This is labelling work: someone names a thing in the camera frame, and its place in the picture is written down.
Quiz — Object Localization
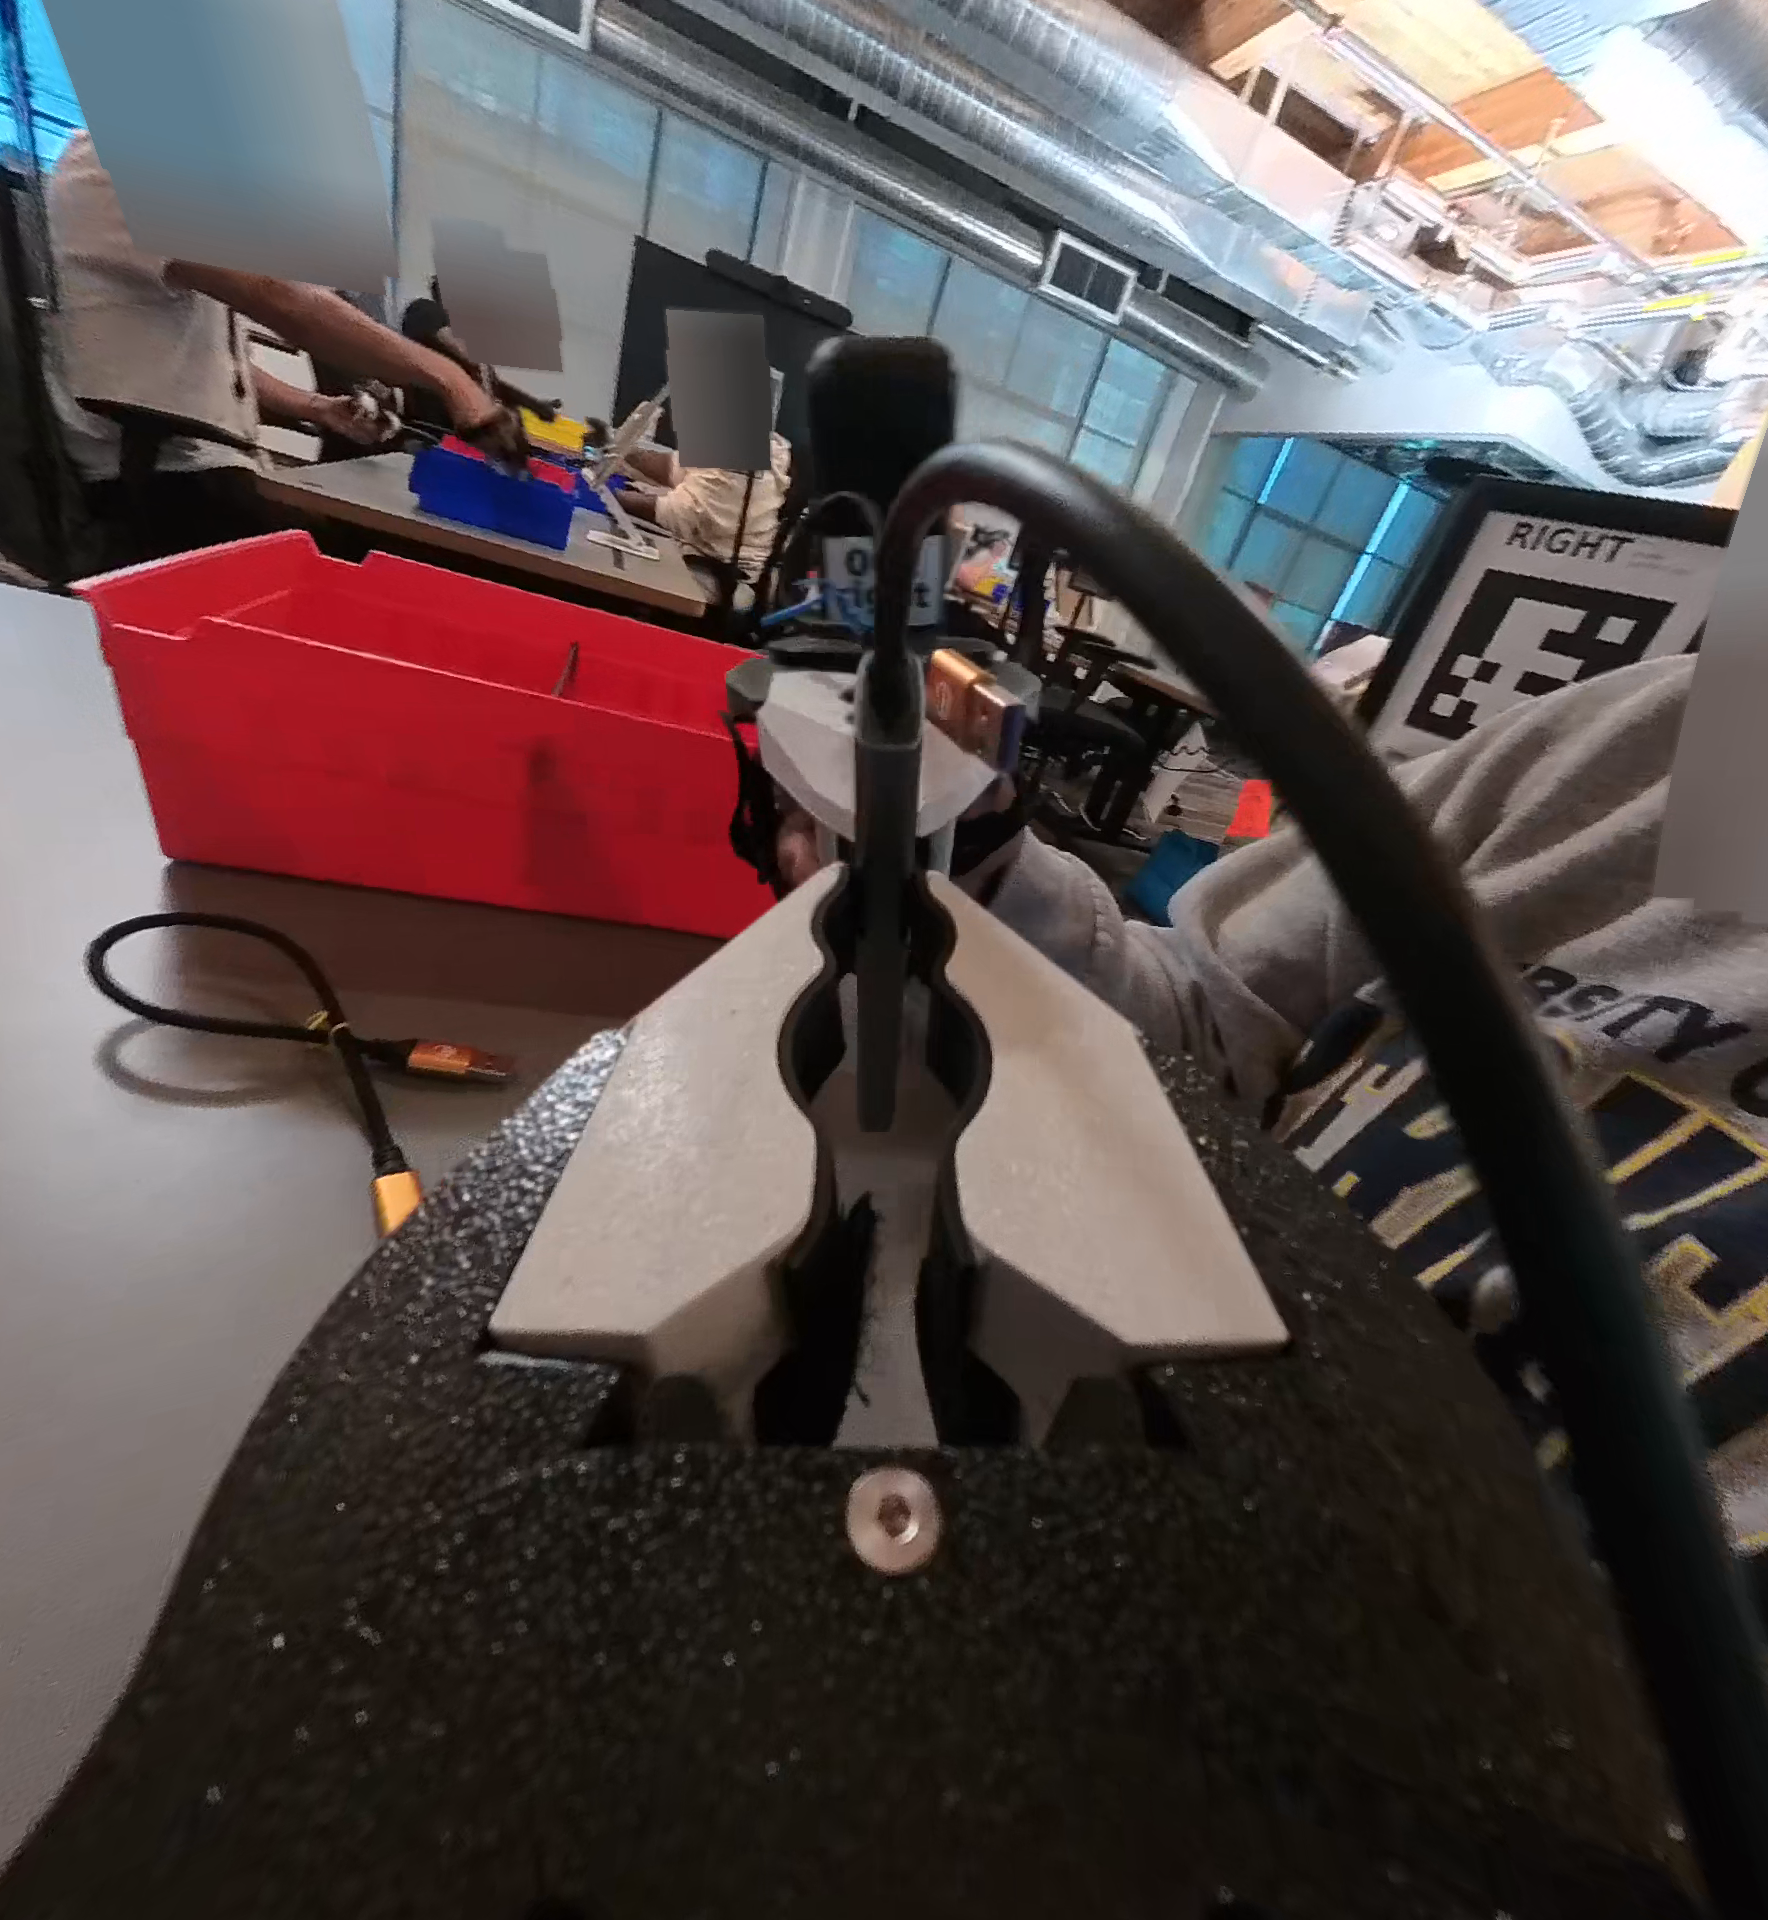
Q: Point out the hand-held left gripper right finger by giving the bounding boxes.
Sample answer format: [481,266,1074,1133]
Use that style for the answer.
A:
[906,869,1293,1445]

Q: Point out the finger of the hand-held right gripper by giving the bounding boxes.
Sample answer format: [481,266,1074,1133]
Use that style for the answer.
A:
[756,679,864,872]
[917,739,1017,876]

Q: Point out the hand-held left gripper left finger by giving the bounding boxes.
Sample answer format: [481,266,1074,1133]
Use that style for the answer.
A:
[487,867,864,1415]

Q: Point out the red plastic bin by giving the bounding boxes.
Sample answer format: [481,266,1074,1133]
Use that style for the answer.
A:
[72,528,785,945]

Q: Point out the black hub cable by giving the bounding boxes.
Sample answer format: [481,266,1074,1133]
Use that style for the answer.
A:
[873,437,1768,1920]

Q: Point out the person's right forearm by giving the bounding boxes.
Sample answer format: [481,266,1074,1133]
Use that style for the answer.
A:
[994,651,1706,1107]

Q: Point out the white ceiling vent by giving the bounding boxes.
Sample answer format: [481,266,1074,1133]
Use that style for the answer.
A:
[1039,228,1141,324]

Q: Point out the silver ceiling ducts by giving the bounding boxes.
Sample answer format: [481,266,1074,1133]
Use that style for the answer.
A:
[589,0,1369,381]

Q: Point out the blue plastic bins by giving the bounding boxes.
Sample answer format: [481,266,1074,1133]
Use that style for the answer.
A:
[407,437,583,548]

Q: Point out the grey office desk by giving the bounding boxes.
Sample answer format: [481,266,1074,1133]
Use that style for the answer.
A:
[255,451,723,622]

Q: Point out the framed black-white tag sign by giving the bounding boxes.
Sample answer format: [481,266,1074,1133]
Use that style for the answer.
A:
[1352,475,1743,762]

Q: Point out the person's grey printed sweatshirt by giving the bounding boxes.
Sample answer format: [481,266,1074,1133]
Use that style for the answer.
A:
[1258,891,1768,1731]

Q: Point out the black wall monitor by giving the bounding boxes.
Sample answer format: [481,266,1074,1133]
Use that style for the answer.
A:
[616,235,855,454]

